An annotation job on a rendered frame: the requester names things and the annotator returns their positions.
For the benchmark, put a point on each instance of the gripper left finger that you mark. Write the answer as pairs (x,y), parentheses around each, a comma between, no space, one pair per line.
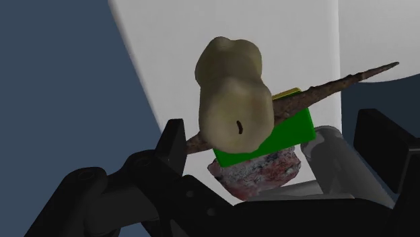
(137,183)

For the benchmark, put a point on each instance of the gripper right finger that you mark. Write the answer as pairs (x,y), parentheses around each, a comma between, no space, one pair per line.
(390,147)

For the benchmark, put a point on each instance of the rusty brown pointed spike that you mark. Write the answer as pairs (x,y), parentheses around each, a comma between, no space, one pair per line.
(315,93)

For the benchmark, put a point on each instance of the green box with yellow top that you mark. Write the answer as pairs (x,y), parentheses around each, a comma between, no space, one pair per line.
(288,134)

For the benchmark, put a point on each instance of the red and white mottled lump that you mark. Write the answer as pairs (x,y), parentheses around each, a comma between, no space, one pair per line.
(256,174)

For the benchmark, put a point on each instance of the beige lumpy rounded object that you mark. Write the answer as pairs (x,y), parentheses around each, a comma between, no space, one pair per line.
(229,98)

